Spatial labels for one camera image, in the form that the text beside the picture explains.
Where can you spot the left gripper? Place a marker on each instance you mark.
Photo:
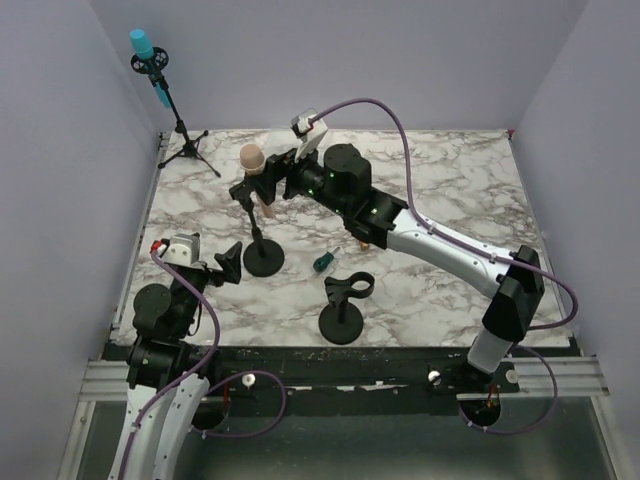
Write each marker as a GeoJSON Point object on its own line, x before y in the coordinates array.
{"type": "Point", "coordinates": [230, 263]}

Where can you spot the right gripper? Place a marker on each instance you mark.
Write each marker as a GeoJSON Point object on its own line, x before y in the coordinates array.
{"type": "Point", "coordinates": [265, 185]}

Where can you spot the pink microphone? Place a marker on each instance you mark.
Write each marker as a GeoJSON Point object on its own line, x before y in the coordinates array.
{"type": "Point", "coordinates": [252, 161]}

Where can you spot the black round-base mic stand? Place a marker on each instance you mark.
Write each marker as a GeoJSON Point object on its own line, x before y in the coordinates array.
{"type": "Point", "coordinates": [340, 321]}

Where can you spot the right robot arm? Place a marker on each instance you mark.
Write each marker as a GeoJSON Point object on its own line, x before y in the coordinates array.
{"type": "Point", "coordinates": [341, 180]}

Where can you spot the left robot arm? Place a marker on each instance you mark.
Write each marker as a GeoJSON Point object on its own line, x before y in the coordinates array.
{"type": "Point", "coordinates": [166, 376]}

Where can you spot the black tripod mic stand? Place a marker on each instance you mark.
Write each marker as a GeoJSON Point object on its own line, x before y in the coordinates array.
{"type": "Point", "coordinates": [190, 147]}

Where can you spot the blue microphone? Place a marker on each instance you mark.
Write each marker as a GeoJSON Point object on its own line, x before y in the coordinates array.
{"type": "Point", "coordinates": [149, 61]}

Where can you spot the clear screw organizer box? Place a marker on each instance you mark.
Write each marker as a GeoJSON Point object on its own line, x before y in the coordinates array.
{"type": "Point", "coordinates": [279, 140]}

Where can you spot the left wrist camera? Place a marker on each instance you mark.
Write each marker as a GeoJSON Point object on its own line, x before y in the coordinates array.
{"type": "Point", "coordinates": [183, 250]}

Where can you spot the green handle screwdriver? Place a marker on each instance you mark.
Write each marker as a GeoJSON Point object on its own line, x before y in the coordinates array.
{"type": "Point", "coordinates": [322, 263]}

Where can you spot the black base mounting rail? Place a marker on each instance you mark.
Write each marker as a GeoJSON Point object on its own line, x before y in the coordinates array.
{"type": "Point", "coordinates": [341, 382]}

